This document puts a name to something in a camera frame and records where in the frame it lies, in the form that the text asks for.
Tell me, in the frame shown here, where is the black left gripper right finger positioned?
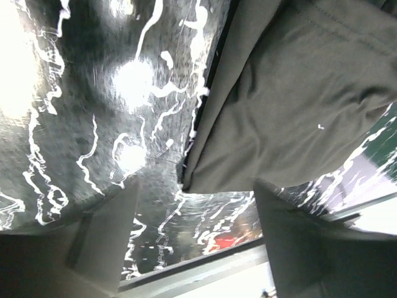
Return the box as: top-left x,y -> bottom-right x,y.
254,182 -> 396,297

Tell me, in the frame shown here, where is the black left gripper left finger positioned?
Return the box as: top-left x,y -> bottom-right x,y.
66,178 -> 140,294

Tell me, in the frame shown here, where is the black printed t-shirt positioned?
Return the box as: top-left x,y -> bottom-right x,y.
180,1 -> 396,194

